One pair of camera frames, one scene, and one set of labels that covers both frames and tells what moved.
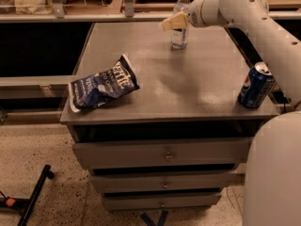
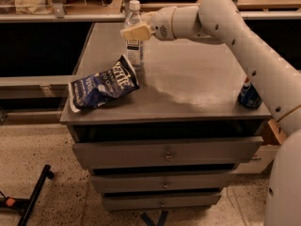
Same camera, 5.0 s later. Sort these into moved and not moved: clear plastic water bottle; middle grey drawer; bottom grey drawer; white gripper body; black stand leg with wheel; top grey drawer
Moved: white gripper body; clear plastic water bottle
Not moved: bottom grey drawer; black stand leg with wheel; top grey drawer; middle grey drawer
